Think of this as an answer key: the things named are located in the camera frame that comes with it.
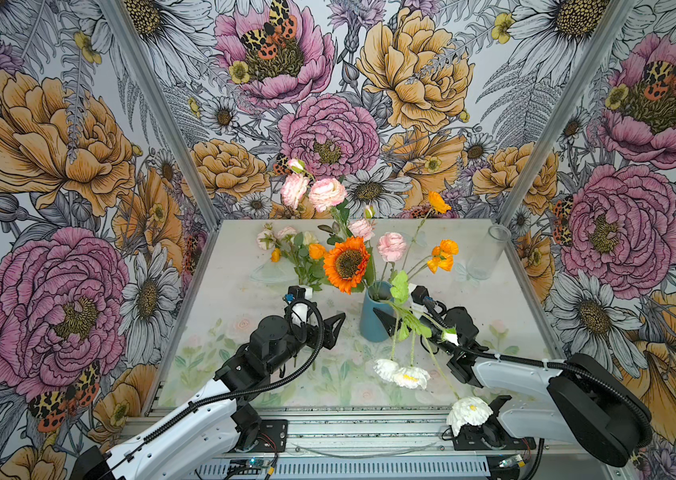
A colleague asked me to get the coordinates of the clear glass cylinder vase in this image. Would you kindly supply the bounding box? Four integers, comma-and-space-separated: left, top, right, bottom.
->
466, 224, 511, 280

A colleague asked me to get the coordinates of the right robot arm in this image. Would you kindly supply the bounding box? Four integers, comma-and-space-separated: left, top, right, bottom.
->
371, 288, 653, 467

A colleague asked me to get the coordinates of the large pink peony stem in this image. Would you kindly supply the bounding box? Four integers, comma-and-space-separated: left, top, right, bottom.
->
280, 157, 373, 246

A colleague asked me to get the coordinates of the pink rose flower stem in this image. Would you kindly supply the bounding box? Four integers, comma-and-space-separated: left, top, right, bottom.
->
348, 205, 408, 300

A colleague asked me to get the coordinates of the teal ceramic vase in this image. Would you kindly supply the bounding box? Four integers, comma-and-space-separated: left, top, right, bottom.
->
359, 281, 394, 343

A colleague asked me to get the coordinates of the green circuit board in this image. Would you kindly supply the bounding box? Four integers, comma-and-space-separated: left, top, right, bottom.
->
226, 458, 273, 477

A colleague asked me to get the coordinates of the white flower stem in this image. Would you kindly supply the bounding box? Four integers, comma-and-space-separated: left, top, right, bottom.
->
372, 271, 494, 437

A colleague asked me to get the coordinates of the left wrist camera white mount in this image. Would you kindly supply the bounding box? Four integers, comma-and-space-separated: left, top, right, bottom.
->
284, 286, 313, 326

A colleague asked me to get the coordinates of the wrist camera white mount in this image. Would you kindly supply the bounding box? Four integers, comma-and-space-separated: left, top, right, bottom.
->
284, 286, 313, 326
409, 285, 437, 318

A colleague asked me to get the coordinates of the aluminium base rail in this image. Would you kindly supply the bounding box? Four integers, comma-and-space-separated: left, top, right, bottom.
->
193, 410, 555, 480

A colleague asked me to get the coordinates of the pink-edged white carnation stem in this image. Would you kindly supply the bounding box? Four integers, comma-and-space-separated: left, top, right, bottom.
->
256, 223, 327, 291

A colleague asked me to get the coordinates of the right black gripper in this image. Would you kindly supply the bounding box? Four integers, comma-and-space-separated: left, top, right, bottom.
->
373, 307, 457, 356

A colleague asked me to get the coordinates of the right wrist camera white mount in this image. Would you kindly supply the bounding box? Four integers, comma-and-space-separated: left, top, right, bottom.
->
409, 285, 437, 318

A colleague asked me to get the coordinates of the orange poppy flower stem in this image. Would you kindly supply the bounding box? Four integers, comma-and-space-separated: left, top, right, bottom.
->
390, 191, 460, 305

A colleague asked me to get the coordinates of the orange sunflower stem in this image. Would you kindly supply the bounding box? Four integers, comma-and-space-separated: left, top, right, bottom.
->
322, 237, 377, 295

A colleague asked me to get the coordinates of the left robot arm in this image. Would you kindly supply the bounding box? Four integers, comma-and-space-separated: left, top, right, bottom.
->
70, 301, 346, 479

